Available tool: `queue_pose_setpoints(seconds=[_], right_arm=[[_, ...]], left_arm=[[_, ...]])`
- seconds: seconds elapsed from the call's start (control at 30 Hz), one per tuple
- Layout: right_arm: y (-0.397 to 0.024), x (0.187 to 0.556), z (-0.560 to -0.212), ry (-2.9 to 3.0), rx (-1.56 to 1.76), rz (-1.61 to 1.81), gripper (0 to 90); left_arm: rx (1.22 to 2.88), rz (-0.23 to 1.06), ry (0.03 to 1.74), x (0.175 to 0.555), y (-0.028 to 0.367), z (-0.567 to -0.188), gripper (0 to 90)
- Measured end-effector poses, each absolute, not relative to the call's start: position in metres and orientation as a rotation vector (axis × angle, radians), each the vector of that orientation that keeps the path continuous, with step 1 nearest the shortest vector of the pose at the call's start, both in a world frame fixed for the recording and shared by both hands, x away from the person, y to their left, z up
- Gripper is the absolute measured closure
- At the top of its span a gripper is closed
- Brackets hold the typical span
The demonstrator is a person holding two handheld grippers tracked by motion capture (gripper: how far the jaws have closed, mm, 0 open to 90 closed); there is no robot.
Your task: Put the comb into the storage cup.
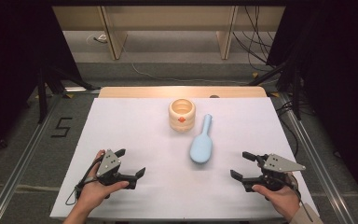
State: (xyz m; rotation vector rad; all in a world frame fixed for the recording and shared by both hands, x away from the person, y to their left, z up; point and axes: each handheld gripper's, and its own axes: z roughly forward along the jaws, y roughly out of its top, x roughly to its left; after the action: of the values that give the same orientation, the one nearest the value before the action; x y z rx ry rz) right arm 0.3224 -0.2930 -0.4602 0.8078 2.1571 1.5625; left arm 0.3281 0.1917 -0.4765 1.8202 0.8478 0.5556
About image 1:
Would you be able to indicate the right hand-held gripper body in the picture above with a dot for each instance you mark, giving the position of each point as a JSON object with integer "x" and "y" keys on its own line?
{"x": 279, "y": 165}

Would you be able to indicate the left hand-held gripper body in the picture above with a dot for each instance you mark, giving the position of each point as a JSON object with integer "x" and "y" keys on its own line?
{"x": 108, "y": 161}

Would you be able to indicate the light blue rice paddle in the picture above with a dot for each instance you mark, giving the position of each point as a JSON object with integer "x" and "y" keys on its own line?
{"x": 201, "y": 149}

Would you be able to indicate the cream ringed holder cup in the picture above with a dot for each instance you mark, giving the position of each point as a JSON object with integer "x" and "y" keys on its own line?
{"x": 181, "y": 125}

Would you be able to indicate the person's left hand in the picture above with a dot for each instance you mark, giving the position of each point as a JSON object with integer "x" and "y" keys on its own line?
{"x": 93, "y": 193}

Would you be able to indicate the person's right hand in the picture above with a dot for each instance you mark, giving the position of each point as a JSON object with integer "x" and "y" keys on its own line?
{"x": 282, "y": 200}

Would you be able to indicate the white table cover board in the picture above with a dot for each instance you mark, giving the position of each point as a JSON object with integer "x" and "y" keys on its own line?
{"x": 143, "y": 130}

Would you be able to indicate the light wooden table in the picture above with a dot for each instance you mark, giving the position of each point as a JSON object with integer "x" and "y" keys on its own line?
{"x": 155, "y": 91}

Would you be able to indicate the black metal stand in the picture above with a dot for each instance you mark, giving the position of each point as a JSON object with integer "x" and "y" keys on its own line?
{"x": 296, "y": 93}
{"x": 42, "y": 99}

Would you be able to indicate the short aluminium bar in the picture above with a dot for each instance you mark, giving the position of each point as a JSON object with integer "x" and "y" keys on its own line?
{"x": 74, "y": 89}

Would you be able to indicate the black curtain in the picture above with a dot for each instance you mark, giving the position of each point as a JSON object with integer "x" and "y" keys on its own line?
{"x": 12, "y": 46}
{"x": 338, "y": 62}

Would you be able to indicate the long aluminium floor rail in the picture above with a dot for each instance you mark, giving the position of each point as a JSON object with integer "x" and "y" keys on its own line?
{"x": 327, "y": 180}
{"x": 11, "y": 180}

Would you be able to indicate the wooden shelf frame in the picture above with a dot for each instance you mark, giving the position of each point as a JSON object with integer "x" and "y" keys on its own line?
{"x": 167, "y": 18}

